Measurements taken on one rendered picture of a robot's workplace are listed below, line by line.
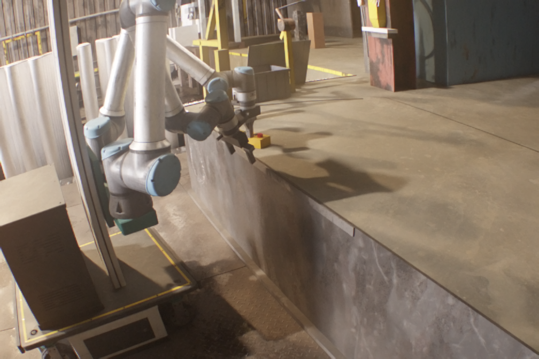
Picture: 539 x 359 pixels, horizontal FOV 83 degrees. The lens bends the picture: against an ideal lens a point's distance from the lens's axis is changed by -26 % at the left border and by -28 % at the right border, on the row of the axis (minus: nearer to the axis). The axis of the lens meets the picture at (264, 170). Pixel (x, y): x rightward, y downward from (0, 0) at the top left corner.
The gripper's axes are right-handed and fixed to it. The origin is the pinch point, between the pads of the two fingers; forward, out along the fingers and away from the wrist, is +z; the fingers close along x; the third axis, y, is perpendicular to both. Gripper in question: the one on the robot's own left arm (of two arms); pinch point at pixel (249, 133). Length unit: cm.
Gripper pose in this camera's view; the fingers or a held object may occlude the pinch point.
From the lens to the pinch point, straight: 202.0
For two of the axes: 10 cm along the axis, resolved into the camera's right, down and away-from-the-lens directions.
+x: 6.5, -3.5, 6.7
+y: 7.5, 2.1, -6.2
